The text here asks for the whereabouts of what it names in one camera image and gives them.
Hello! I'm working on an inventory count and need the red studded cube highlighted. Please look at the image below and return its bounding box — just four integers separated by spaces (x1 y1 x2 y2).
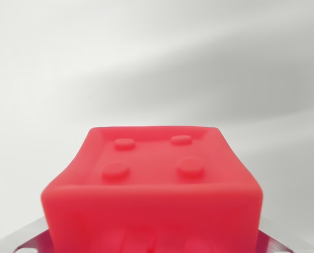
40 126 263 253

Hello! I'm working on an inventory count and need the black-tipped silver gripper left finger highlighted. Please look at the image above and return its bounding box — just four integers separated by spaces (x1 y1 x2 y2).
13 216 55 253

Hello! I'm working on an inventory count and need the black-tipped silver gripper right finger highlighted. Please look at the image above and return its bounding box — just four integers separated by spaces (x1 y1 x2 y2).
256 228 300 253

